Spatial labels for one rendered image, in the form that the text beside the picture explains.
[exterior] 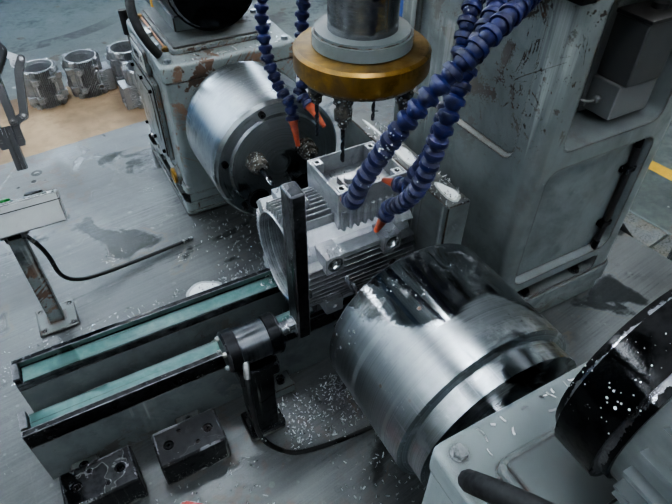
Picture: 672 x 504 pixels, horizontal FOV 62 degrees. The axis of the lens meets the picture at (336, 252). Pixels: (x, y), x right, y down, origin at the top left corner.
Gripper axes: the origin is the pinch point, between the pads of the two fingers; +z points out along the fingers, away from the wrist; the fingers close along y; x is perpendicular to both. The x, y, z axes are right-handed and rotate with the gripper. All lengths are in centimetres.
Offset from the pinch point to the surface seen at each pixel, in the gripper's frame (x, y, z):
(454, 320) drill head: -57, 38, 30
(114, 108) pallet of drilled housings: 221, 35, -14
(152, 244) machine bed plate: 22.0, 16.9, 25.8
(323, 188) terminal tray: -28, 39, 17
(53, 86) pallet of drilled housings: 230, 11, -31
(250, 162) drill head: -8.0, 34.9, 11.8
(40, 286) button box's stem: 5.2, -4.8, 23.7
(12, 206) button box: -3.6, -3.1, 8.5
